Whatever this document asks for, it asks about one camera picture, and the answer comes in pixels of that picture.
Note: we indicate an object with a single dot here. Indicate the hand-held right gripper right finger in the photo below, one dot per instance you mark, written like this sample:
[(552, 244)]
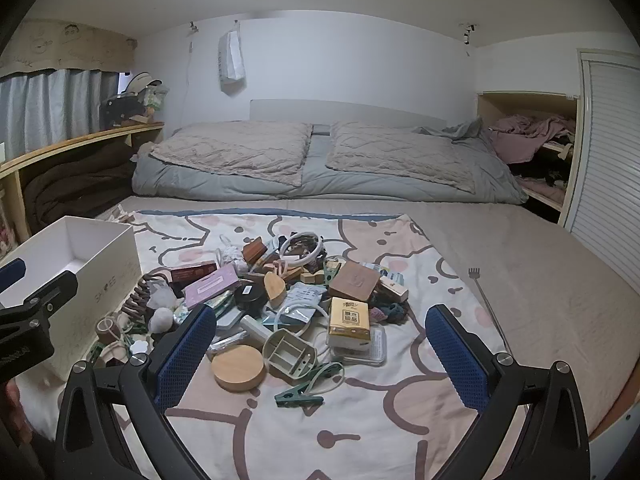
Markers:
[(455, 360)]

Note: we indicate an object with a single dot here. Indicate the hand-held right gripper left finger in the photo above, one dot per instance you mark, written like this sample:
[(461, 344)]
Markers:
[(185, 355)]

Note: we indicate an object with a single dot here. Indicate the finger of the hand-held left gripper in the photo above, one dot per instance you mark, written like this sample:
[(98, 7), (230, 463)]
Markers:
[(11, 272), (60, 290)]

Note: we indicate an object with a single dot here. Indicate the white shoe box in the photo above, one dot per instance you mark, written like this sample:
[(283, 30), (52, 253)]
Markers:
[(75, 320)]

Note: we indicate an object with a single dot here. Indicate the round wooden lid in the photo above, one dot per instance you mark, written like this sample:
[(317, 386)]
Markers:
[(237, 367)]

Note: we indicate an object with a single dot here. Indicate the beige divided plastic holder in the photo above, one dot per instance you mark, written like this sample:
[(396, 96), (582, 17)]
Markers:
[(300, 360)]

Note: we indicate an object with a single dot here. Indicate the floral printed bag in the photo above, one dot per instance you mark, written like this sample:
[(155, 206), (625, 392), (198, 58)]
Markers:
[(6, 240)]

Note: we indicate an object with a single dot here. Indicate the white mesh bath pouf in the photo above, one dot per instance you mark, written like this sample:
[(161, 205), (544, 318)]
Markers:
[(161, 320)]

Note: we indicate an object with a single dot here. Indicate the white flat case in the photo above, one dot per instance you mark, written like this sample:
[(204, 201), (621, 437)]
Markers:
[(231, 319)]

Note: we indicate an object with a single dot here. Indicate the floral pouch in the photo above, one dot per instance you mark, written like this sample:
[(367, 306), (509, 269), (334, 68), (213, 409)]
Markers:
[(217, 305)]

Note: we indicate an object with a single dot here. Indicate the metal back scratcher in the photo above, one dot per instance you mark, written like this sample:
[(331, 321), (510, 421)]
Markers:
[(487, 310)]

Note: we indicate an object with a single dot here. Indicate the brown round ribbed container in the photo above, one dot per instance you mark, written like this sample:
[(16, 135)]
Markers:
[(107, 332)]

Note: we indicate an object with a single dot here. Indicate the brown hair claw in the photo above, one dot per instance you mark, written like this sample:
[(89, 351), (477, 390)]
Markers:
[(137, 305)]

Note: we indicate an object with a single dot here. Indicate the purple flat box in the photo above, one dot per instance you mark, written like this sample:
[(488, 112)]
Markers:
[(210, 287)]

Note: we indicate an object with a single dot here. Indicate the dark knitted scrunchie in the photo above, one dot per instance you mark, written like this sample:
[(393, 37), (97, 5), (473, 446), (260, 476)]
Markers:
[(390, 312)]

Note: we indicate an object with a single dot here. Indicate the dark red box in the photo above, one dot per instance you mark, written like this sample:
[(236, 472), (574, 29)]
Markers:
[(192, 272)]

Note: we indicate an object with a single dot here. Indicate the black round tin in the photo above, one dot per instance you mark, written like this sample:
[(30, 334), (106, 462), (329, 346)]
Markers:
[(250, 300)]

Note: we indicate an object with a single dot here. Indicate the brown blanket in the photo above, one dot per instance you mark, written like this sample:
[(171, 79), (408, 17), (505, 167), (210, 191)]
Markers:
[(75, 190)]

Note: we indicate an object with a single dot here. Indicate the wooden heart block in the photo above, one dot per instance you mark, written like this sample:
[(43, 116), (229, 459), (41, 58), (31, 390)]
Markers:
[(275, 290)]

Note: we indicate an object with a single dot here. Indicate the yellow tissue pack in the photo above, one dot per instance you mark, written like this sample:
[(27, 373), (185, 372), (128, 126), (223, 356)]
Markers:
[(350, 320)]

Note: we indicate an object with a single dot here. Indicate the blue white packet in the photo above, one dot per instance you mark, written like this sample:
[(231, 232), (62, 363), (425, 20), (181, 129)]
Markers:
[(382, 271)]

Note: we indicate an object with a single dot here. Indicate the printed blanket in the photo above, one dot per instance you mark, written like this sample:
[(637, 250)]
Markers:
[(350, 410)]

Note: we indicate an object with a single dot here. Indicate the grey foil packet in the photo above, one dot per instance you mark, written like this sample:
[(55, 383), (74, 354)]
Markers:
[(297, 302)]

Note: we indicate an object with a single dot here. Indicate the brown leather pouch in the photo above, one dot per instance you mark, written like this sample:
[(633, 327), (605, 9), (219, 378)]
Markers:
[(254, 251)]

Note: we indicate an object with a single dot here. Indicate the brown flat box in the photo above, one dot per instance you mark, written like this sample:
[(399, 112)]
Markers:
[(355, 280)]

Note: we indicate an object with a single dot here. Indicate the pale green clothespin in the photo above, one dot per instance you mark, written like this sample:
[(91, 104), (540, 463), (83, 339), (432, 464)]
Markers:
[(320, 372)]

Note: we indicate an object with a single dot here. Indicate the beige bed sheet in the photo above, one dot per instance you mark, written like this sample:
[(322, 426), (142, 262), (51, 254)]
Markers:
[(525, 240)]

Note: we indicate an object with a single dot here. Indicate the tortoiseshell hair clip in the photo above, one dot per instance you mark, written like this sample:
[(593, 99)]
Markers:
[(300, 246)]

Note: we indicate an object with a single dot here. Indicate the grey curtain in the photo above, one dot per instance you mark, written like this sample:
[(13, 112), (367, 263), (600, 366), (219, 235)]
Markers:
[(50, 110)]

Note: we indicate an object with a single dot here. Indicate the black bag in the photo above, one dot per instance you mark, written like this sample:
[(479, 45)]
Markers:
[(120, 107)]

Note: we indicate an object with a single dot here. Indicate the dark clothes pile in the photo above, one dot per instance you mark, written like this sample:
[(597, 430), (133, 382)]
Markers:
[(542, 177)]

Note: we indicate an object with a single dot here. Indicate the beige textured pillow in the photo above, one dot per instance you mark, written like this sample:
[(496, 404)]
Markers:
[(400, 155), (230, 152)]

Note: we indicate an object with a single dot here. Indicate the pale green plush toy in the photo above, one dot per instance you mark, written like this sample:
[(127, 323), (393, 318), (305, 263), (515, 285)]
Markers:
[(157, 100)]

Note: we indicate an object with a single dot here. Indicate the white hat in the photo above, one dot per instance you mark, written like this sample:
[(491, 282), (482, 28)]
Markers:
[(140, 82)]

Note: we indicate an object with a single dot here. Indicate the grey duvet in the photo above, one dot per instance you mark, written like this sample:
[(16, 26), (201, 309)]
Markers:
[(320, 175)]

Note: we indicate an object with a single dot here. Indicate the beige printed valance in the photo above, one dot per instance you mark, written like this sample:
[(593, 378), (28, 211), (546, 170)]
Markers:
[(65, 45)]

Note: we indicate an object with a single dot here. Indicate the pink clothes pile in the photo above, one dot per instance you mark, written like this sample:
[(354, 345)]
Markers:
[(525, 135)]

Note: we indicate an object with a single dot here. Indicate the wooden cubby shelf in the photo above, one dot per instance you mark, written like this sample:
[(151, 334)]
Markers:
[(487, 110)]

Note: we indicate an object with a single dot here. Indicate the white louvered door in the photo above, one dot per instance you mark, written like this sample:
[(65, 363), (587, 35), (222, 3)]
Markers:
[(610, 160)]

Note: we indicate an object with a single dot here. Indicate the grey headboard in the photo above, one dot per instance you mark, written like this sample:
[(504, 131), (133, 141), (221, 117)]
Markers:
[(350, 110)]

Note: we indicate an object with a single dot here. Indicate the white hanging bag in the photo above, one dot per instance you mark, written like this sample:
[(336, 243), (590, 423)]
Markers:
[(231, 60)]

